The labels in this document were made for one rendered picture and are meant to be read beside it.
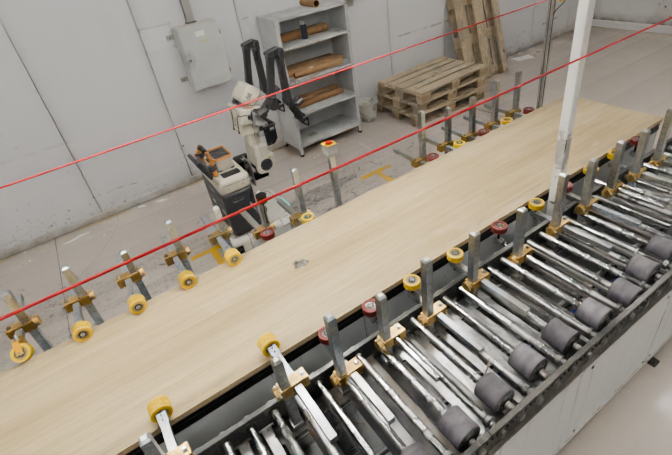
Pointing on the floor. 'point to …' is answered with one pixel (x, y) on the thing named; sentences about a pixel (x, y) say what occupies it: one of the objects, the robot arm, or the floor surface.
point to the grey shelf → (292, 130)
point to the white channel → (576, 67)
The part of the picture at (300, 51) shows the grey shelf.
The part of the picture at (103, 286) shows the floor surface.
